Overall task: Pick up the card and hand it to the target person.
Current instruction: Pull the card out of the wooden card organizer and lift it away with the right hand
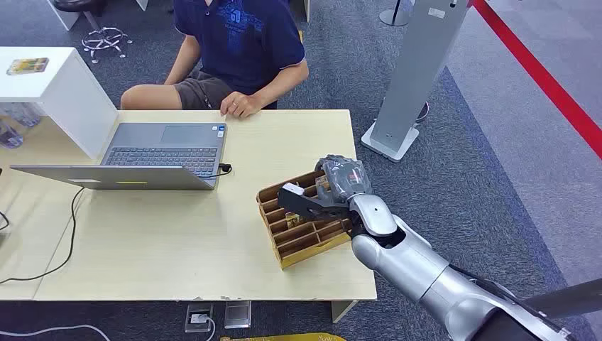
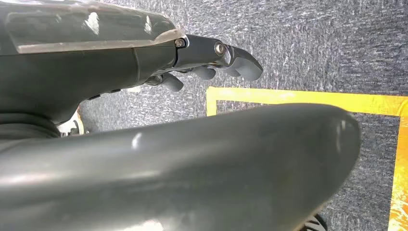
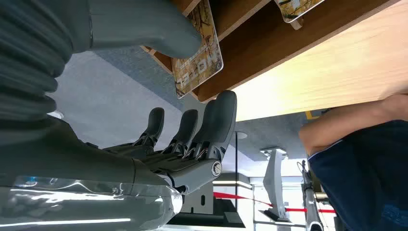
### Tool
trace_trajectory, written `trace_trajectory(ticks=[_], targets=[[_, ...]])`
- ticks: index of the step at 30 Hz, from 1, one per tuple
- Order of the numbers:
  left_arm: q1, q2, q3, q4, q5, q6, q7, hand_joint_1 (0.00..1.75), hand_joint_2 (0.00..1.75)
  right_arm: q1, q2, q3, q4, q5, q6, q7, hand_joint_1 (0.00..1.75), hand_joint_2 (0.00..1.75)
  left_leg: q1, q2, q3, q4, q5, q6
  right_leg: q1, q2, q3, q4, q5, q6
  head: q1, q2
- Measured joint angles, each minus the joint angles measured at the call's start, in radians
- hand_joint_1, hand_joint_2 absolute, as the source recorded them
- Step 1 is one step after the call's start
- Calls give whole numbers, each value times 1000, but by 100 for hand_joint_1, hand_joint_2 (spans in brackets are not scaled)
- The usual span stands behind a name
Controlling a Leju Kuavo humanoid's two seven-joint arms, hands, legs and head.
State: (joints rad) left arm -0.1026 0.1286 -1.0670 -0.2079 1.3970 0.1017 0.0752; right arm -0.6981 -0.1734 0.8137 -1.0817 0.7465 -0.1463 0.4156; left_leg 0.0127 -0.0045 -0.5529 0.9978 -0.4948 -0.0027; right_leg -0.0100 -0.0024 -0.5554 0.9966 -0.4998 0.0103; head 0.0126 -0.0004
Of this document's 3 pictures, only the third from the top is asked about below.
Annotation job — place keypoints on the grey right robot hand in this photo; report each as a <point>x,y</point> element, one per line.
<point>79,159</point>

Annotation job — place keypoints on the wooden card holder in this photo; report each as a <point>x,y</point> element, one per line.
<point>255,47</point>

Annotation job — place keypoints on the person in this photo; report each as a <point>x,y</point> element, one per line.
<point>366,175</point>

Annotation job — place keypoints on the red barrier belt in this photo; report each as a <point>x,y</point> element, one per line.
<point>229,196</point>

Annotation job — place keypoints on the grey kiosk stand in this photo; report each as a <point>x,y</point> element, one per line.
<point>274,185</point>

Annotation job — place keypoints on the grey equipment pole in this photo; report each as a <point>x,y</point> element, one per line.
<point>309,201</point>

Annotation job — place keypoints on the barrier stanchion post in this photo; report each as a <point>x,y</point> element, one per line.
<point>236,165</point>

